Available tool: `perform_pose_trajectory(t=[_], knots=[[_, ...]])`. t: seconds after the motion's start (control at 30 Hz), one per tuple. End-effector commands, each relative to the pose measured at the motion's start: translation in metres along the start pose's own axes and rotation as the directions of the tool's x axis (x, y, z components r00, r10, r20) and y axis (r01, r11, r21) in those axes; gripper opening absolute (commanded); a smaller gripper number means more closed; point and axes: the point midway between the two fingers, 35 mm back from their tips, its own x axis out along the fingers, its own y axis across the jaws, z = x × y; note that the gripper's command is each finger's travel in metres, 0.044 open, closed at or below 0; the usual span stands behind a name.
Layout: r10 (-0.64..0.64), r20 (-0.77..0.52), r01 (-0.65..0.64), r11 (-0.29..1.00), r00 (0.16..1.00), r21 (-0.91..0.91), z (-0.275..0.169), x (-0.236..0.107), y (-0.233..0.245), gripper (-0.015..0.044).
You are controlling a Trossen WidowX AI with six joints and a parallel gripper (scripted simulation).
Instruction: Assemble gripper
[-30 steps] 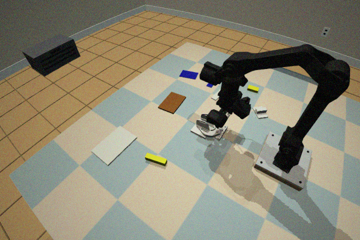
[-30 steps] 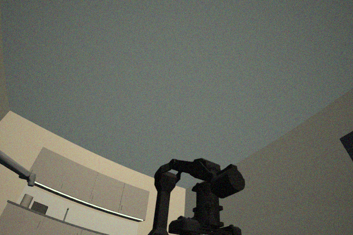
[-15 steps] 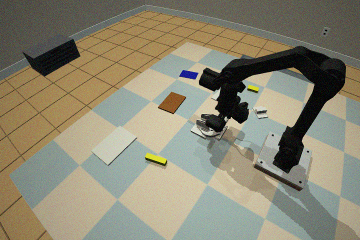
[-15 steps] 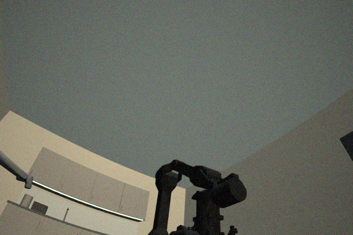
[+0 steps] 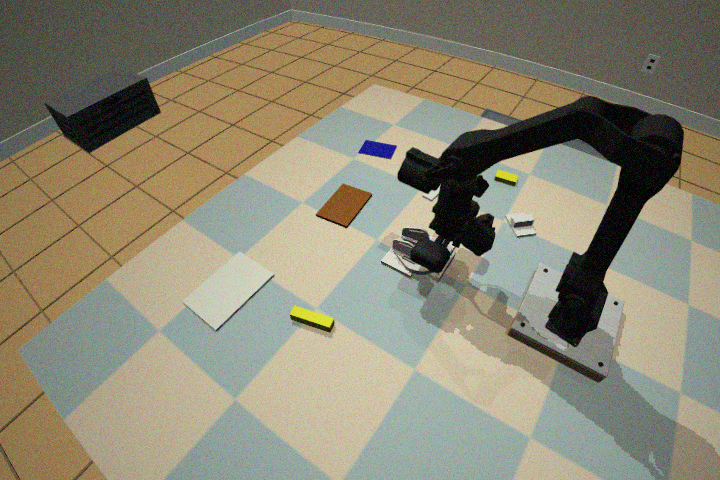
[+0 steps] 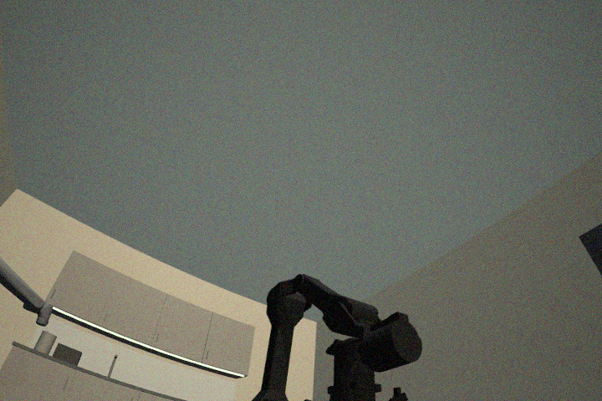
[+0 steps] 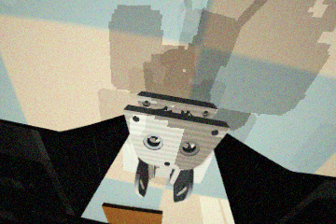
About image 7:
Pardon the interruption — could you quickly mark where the brown flat rectangular plate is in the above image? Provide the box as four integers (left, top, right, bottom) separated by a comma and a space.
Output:
102, 203, 162, 224

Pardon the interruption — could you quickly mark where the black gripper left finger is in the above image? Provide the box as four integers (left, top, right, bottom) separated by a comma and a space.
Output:
0, 115, 130, 217

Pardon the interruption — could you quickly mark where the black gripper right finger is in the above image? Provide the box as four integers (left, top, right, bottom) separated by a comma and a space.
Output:
213, 134, 336, 224

